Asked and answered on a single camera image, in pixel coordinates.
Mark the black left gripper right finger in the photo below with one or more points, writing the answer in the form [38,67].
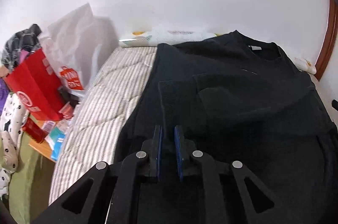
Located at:
[221,192]

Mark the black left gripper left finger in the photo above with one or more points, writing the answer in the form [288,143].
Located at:
[106,188]

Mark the black sweatshirt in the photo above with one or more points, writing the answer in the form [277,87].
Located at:
[241,99]

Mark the striped quilted mattress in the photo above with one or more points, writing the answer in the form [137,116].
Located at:
[94,130]

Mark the blue tissue pack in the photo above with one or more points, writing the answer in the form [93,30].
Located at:
[55,141]

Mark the green bed sheet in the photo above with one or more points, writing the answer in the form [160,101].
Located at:
[29,186]

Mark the wooden nightstand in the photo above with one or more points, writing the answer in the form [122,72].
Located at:
[43,148]

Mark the pink white small packet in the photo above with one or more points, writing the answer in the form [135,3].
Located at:
[48,126]

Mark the red drink can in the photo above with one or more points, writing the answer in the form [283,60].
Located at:
[33,130]

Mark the pink small jar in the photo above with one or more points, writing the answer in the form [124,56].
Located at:
[67,111]

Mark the white black spotted pillow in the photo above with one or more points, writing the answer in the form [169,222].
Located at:
[13,117]

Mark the white patterned pillow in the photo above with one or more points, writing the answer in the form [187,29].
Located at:
[159,36]

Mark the red paper shopping bag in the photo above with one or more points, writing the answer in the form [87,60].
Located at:
[36,84]

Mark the purple fluffy cushion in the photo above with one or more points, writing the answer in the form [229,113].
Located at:
[4,92]

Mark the black right gripper tip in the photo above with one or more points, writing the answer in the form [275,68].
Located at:
[334,104]

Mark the white Miniso plastic bag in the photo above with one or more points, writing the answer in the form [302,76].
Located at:
[77,45]

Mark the black white checkered cloth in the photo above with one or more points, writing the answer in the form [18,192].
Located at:
[20,46]

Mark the brown wooden door frame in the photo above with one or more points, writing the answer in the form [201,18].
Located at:
[329,41]

